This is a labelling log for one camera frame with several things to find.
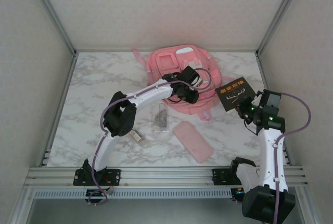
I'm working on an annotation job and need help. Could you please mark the black controller board with wires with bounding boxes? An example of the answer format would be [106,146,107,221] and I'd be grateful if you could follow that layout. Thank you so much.
[231,187,247,204]
[85,189,115,204]

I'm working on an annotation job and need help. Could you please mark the pink student backpack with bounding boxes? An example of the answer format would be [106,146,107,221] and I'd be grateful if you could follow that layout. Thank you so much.
[132,43,235,122]

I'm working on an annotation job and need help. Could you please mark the small clear bottle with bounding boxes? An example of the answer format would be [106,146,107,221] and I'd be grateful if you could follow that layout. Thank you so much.
[130,129,151,148]

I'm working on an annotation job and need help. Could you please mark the white slotted cable duct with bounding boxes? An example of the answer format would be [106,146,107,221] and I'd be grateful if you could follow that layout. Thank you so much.
[33,189,232,199]

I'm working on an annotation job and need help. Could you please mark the aluminium frame post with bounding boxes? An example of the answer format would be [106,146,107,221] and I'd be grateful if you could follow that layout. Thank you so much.
[24,0,79,58]
[255,0,308,58]

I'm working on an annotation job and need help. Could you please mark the black book with orange title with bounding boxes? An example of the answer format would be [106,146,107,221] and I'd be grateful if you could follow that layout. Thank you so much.
[214,77,255,115]

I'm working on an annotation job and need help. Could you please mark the clear ruler set pouch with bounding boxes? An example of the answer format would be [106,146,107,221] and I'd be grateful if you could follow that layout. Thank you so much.
[150,104,170,133]

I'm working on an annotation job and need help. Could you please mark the aluminium mounting rail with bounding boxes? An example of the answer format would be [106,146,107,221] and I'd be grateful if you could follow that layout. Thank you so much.
[24,166,309,189]

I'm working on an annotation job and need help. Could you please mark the pink pencil case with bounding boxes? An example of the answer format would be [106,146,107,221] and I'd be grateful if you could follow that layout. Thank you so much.
[173,120,214,164]

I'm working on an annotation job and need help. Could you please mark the aluminium table side rail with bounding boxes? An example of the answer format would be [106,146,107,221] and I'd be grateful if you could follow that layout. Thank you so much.
[256,52,292,167]
[39,52,79,167]

